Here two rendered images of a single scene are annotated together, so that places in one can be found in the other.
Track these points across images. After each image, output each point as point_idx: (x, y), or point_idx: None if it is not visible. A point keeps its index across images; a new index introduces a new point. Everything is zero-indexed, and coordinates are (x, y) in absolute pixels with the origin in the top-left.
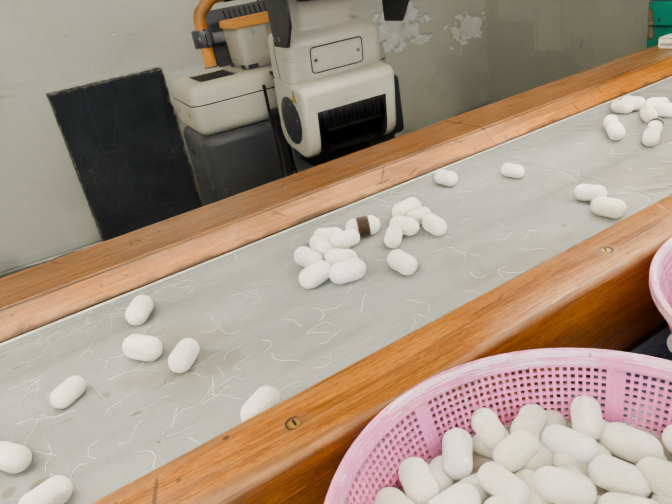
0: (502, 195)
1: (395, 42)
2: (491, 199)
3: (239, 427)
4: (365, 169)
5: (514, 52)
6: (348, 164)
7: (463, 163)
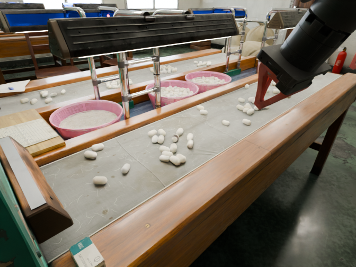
0: (226, 118)
1: None
2: (229, 117)
3: (245, 81)
4: (276, 121)
5: None
6: (286, 124)
7: (246, 134)
